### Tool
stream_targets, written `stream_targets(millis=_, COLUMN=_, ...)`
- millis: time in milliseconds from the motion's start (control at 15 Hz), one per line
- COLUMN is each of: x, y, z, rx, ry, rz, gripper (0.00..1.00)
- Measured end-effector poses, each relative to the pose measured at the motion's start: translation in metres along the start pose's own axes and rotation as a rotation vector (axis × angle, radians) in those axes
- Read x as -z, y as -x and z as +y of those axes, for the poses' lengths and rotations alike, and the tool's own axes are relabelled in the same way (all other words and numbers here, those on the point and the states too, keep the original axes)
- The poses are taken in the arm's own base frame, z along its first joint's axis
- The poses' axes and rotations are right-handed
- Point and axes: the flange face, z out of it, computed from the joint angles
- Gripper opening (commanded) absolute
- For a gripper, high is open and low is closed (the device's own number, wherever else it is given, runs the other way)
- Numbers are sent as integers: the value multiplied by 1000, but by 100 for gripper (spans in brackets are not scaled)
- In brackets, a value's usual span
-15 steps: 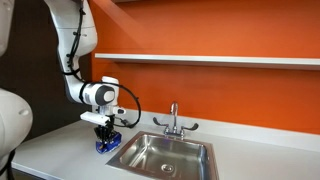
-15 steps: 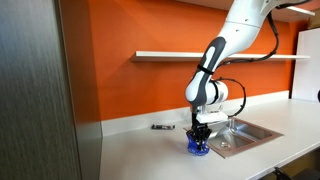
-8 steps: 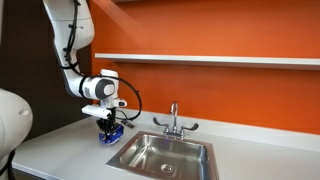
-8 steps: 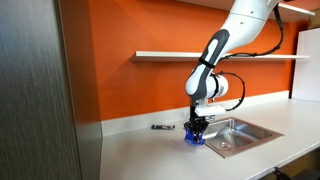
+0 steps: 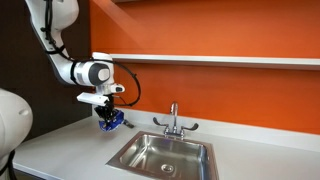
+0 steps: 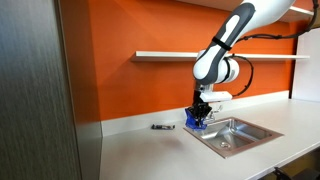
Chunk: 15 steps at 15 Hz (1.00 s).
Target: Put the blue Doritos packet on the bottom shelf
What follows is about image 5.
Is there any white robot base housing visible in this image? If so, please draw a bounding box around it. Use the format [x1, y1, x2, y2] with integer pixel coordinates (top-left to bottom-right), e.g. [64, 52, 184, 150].
[0, 88, 34, 180]

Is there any blue Doritos chip packet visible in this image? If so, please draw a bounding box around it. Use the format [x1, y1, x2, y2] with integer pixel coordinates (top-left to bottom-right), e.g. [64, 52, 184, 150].
[98, 109, 125, 133]

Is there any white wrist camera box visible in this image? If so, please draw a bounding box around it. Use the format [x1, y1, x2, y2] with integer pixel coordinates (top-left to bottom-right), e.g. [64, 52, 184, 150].
[76, 92, 110, 107]

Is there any stainless steel sink basin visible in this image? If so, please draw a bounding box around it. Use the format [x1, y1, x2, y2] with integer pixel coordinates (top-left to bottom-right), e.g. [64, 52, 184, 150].
[105, 130, 220, 180]

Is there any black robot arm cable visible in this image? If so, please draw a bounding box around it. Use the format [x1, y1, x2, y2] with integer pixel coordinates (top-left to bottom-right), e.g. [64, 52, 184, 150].
[109, 59, 142, 108]

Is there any white wall shelf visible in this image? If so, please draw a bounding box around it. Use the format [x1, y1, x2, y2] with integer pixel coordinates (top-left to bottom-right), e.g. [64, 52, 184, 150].
[108, 53, 320, 71]

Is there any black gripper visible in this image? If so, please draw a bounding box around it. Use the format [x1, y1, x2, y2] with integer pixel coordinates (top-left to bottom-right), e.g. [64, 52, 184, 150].
[94, 104, 118, 130]

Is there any round metal sink drain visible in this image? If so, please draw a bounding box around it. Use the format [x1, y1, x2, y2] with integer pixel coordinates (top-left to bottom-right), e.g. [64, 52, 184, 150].
[160, 163, 174, 174]

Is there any chrome two-handle faucet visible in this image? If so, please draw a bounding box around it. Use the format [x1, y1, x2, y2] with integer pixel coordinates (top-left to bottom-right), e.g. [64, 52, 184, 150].
[152, 101, 200, 140]

